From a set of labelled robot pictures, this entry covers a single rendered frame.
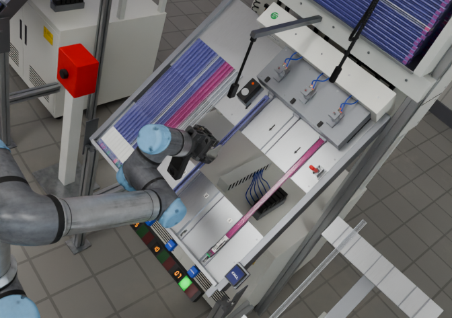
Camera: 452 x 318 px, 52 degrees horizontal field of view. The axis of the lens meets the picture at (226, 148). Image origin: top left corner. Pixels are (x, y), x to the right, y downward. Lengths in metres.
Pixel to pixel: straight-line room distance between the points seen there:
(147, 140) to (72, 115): 0.99
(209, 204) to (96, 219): 0.54
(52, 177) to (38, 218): 1.58
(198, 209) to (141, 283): 0.81
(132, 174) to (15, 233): 0.39
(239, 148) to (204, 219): 0.60
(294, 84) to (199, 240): 0.56
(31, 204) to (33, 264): 1.31
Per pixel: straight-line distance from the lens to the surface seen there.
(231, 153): 1.93
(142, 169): 1.18
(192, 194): 1.47
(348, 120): 1.37
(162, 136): 1.14
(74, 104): 2.07
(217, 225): 1.43
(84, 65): 1.91
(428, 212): 3.33
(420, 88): 1.35
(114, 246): 2.28
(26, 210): 0.90
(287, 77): 1.44
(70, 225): 0.96
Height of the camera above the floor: 1.90
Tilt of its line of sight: 41 degrees down
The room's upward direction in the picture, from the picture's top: 23 degrees clockwise
